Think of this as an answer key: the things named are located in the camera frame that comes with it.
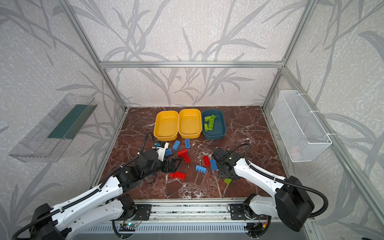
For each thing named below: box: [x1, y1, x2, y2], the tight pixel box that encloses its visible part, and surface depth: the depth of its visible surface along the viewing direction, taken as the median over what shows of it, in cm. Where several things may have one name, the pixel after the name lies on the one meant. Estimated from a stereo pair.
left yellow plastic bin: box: [153, 110, 179, 141], surface depth 110 cm
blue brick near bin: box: [184, 138, 191, 149], surface depth 101 cm
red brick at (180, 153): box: [177, 149, 188, 158], surface depth 96 cm
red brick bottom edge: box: [173, 171, 187, 180], surface depth 86 cm
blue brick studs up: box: [172, 140, 181, 151], surface depth 100 cm
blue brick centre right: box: [210, 159, 218, 171], surface depth 89 cm
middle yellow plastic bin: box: [178, 108, 202, 139], surface depth 108 cm
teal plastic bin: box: [202, 109, 227, 140], surface depth 108 cm
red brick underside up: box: [182, 151, 192, 164], surface depth 93 cm
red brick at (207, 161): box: [203, 155, 211, 167], surface depth 91 cm
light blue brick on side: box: [195, 164, 207, 174], surface depth 88 cm
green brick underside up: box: [208, 118, 215, 130], surface depth 107 cm
